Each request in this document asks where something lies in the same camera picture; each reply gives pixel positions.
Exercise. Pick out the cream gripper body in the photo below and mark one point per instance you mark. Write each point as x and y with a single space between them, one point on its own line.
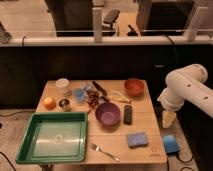
168 117

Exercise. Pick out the blue sponge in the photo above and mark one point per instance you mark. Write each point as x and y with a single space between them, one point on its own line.
137 139

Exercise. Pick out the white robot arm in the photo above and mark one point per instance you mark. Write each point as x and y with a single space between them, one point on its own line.
185 84

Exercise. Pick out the green plastic tray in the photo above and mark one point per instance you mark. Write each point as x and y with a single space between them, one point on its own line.
58 137

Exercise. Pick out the blue cylinder on floor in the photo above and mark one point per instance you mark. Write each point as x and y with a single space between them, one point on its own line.
170 144

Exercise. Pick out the black remote control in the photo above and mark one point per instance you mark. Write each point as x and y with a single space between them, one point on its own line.
127 114

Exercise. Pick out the red bowl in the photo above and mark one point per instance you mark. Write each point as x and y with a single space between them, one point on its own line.
134 87

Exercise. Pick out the wooden table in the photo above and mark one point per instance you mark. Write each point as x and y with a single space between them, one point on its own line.
114 139

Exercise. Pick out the yellow banana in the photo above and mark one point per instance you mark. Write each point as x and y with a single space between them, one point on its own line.
118 96

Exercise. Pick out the purple bowl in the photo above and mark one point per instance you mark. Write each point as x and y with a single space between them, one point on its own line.
108 114

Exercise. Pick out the red brown toy pile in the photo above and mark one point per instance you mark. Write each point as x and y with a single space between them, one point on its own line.
93 98

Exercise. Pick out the silver fork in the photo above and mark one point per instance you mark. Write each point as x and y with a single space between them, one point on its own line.
98 149

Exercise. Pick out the white railing bar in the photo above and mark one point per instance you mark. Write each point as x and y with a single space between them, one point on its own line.
106 41

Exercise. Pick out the blue plastic toy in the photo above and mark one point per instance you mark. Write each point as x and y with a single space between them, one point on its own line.
80 95

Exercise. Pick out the small metal cup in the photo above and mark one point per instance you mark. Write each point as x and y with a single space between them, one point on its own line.
65 105

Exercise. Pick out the black office chair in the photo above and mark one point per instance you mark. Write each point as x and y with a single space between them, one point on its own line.
108 22

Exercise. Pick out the orange fruit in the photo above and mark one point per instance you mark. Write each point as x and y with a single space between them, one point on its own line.
49 103

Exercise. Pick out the black handled knife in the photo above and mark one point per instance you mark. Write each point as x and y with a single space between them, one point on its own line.
102 90

